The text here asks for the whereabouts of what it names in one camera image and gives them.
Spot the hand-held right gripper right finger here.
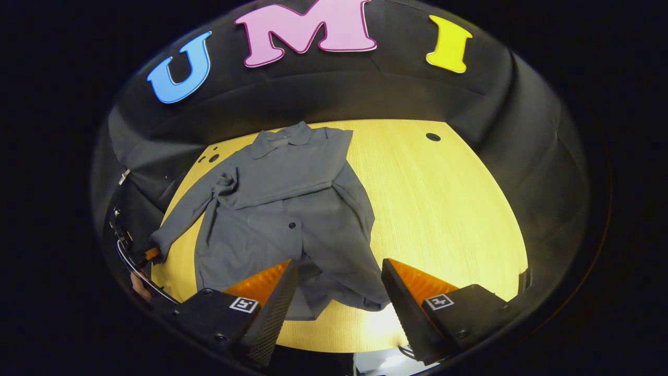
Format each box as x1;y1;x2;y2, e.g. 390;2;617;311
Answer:
380;257;515;366

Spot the black backdrop cloth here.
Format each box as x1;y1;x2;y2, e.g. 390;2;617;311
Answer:
91;0;590;335

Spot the grey long-sleeved shirt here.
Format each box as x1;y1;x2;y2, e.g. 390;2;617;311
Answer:
149;121;392;321

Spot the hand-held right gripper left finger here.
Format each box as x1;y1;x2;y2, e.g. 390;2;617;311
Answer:
151;259;300;369

